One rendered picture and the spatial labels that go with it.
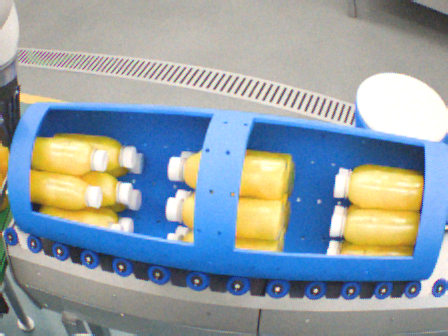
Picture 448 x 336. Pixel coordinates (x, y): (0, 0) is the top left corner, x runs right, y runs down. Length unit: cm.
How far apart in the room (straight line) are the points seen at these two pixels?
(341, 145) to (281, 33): 233
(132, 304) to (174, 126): 37
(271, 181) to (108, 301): 46
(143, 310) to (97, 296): 11
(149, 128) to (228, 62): 204
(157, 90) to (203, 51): 34
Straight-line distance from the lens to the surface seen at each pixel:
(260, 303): 153
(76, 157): 148
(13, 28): 134
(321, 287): 149
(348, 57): 372
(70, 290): 166
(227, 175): 134
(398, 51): 386
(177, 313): 159
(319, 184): 160
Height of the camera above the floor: 215
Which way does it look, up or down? 44 degrees down
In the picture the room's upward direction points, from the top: 3 degrees counter-clockwise
